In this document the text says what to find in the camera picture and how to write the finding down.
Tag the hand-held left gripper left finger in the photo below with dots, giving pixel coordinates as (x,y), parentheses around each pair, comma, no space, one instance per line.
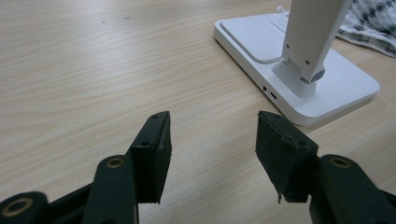
(149,161)

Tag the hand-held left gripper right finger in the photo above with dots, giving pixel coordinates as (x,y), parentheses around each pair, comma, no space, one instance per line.
(286,155)

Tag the white desk lamp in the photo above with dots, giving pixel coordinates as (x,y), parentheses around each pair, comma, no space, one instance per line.
(311,37)

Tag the white grey patterned cloth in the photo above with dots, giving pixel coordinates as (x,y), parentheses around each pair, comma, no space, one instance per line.
(372,21)

